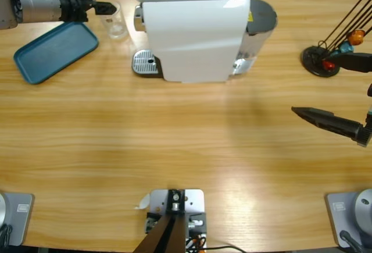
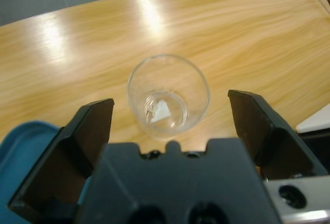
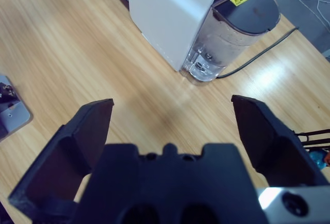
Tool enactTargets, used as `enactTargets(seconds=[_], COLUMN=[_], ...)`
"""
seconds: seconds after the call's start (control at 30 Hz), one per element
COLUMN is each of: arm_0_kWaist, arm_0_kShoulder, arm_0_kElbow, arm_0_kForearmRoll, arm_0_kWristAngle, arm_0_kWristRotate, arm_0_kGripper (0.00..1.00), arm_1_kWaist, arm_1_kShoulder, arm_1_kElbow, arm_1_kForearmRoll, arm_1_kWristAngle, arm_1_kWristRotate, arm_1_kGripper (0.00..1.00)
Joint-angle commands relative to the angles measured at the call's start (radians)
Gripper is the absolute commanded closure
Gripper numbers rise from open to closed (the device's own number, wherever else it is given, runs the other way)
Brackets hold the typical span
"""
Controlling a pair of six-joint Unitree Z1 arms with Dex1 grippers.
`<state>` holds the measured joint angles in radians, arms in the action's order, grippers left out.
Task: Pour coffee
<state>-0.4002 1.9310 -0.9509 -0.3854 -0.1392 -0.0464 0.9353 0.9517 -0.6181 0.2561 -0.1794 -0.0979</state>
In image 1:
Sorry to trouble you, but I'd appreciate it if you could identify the white capsule coffee machine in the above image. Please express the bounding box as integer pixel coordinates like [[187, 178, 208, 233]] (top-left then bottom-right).
[[132, 0, 251, 84]]

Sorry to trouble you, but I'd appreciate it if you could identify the black capsule stand with rods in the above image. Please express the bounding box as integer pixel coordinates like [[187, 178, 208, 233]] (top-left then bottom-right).
[[301, 0, 372, 78]]

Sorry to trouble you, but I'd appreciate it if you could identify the white paper tag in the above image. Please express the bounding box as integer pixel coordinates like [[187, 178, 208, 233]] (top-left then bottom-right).
[[133, 193, 151, 211]]

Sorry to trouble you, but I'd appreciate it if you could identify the black arm base cable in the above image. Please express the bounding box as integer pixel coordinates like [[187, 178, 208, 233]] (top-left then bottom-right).
[[0, 223, 14, 248], [339, 229, 364, 253]]

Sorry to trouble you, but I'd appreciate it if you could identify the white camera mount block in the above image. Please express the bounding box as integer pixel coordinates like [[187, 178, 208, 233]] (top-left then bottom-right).
[[144, 188, 209, 250]]

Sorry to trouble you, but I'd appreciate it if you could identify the dark camera mount post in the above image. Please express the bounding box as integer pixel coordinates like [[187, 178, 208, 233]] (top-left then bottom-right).
[[133, 188, 187, 253]]

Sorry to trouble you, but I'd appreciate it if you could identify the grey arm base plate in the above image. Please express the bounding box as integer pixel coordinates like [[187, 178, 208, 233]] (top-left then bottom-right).
[[0, 192, 35, 247], [324, 191, 372, 248]]

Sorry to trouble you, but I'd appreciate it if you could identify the clear glass cup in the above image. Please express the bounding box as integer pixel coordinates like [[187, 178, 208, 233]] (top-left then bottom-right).
[[97, 1, 129, 39]]

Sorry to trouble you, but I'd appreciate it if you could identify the orange coffee capsule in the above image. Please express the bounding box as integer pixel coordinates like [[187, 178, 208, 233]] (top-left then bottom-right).
[[348, 28, 366, 46]]

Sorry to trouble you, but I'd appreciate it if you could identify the black mount cable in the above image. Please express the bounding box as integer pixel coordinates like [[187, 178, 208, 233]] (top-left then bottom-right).
[[203, 245, 244, 253]]

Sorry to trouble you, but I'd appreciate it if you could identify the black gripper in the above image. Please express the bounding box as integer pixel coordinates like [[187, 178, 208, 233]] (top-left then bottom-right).
[[56, 0, 121, 23], [291, 52, 372, 148]]

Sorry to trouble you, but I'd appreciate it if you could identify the teal rectangular tray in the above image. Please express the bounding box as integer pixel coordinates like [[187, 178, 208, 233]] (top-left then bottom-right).
[[13, 22, 99, 85]]

